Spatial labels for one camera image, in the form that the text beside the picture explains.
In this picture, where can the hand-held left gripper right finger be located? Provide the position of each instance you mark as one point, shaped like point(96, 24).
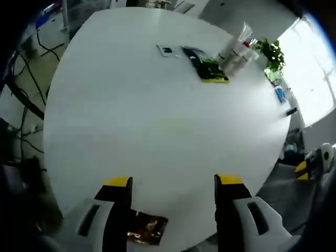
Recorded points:
point(228, 210)

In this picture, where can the green and white packet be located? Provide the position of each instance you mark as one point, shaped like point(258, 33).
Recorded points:
point(210, 71)

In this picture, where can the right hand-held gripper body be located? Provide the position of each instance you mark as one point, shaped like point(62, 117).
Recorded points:
point(325, 157)

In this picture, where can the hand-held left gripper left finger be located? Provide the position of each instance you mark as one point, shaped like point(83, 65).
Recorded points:
point(115, 210)

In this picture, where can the blue and white packet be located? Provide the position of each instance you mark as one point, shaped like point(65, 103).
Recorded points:
point(281, 95)

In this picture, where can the grey mesh office chair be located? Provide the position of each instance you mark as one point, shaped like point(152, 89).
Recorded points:
point(283, 199)

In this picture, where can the potted green plant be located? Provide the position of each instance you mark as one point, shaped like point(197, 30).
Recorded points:
point(273, 57)

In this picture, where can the gold foil packet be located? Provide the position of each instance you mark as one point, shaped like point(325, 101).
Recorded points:
point(149, 225)

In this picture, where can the white skincare bottle domed cap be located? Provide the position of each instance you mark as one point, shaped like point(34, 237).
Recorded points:
point(249, 56)

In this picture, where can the blue box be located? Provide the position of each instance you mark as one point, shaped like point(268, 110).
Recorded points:
point(46, 19)

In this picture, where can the white skincare tube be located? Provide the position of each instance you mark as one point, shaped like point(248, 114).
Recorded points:
point(242, 34)

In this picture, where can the white skincare bottle red collar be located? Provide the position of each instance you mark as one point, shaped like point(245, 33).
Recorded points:
point(246, 44)

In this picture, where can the small black object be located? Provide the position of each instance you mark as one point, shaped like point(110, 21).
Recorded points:
point(291, 111)

